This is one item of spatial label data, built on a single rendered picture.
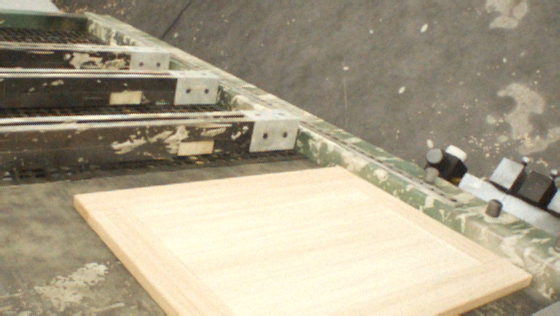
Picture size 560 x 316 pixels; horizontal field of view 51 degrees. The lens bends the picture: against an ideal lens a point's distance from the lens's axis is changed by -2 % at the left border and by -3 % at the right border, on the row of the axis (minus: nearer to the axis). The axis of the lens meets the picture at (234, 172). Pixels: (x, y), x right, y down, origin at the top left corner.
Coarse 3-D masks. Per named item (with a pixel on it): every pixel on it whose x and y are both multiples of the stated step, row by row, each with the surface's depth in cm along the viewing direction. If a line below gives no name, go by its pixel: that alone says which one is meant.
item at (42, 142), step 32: (0, 128) 93; (32, 128) 96; (64, 128) 99; (96, 128) 102; (128, 128) 106; (160, 128) 110; (192, 128) 114; (224, 128) 119; (256, 128) 123; (288, 128) 129; (0, 160) 94; (32, 160) 98; (64, 160) 101; (96, 160) 105; (128, 160) 109
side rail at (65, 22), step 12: (0, 12) 197; (12, 12) 200; (24, 12) 203; (36, 12) 207; (48, 12) 211; (60, 12) 215; (0, 24) 198; (12, 24) 200; (24, 24) 203; (36, 24) 205; (48, 24) 207; (60, 24) 210; (72, 24) 213; (84, 24) 215; (60, 36) 212
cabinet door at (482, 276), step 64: (128, 192) 93; (192, 192) 97; (256, 192) 102; (320, 192) 108; (384, 192) 113; (128, 256) 76; (192, 256) 79; (256, 256) 82; (320, 256) 85; (384, 256) 89; (448, 256) 93
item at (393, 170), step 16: (96, 16) 217; (128, 32) 198; (192, 64) 169; (224, 80) 158; (256, 96) 148; (288, 112) 140; (336, 144) 124; (368, 160) 118; (400, 176) 112; (432, 192) 107
